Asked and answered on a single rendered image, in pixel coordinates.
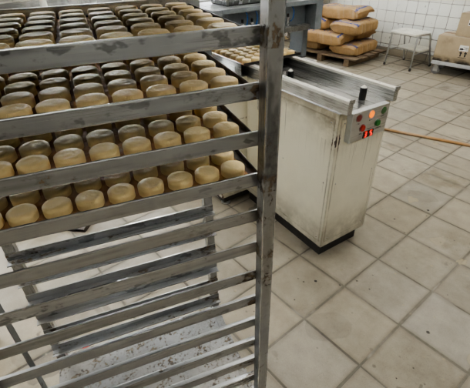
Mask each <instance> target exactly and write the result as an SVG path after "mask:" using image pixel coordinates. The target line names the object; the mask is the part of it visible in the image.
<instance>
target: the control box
mask: <svg viewBox="0 0 470 388"><path fill-rule="evenodd" d="M389 105H390V102H387V101H383V102H378V103H375V104H373V105H369V106H365V107H363V108H360V109H356V110H354V111H352V115H349V116H348V117H347V124H346V129H345V134H344V142H346V143H347V144H349V143H352V142H355V141H358V140H360V139H363V138H364V134H366V133H367V136H366V135H365V136H366V137H368V136H370V135H369V134H370V131H371V130H372V134H371V135H374V134H376V133H379V132H382V131H384V127H385V123H386V119H387V116H388V110H389ZM384 107H386V108H387V110H386V112H385V113H384V114H382V113H381V111H382V109H383V108H384ZM372 111H374V116H373V117H372V118H370V113H371V112H372ZM359 115H362V119H361V121H360V122H357V118H358V116H359ZM378 119H379V120H381V124H380V125H379V126H376V125H375V122H376V121H377V120H378ZM362 125H365V126H366V128H365V130H364V131H363V132H361V131H360V127H361V126H362ZM365 132H366V133H365ZM366 137H365V138H366Z"/></svg>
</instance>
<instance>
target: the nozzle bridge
mask: <svg viewBox="0 0 470 388"><path fill-rule="evenodd" d="M323 2H324V0H287V4H286V17H287V13H289V14H290V16H289V17H290V20H291V19H292V18H293V13H294V19H293V20H292V21H291V22H290V24H289V25H290V26H289V27H286V19H285V33H288V32H290V48H289V49H292V50H294V51H298V52H301V54H300V55H299V57H300V58H303V57H306V51H307V33H308V29H313V30H315V29H320V28H321V18H322V10H323ZM291 6H293V7H294V11H293V8H292V7H291ZM200 8H201V9H204V10H206V11H208V12H211V13H213V14H215V15H218V16H220V17H222V18H225V19H228V20H230V21H232V22H235V23H237V24H239V25H240V23H241V19H243V23H244V26H245V25H246V24H247V14H248V24H247V25H250V19H251V18H253V23H254V24H255V25H256V22H257V25H259V24H260V3H254V4H247V5H234V6H223V5H216V4H212V2H200ZM255 11H257V13H256V12H255ZM246 12H247V14H246ZM257 14H258V21H257Z"/></svg>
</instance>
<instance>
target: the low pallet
mask: <svg viewBox="0 0 470 388"><path fill-rule="evenodd" d="M308 52H312V53H316V54H317V60H318V61H323V60H325V59H330V58H333V57H335V58H339V59H343V60H344V64H343V66H346V67H349V66H352V65H356V64H358V63H360V62H364V61H367V60H369V59H373V58H376V57H378V56H379V54H380V53H383V52H386V50H384V49H379V48H376V49H375V50H372V51H370V52H366V53H364V54H361V55H357V56H350V55H342V54H338V53H335V52H332V51H331V50H330V48H329V47H327V48H322V49H315V48H308V47H307V51H306V53H308Z"/></svg>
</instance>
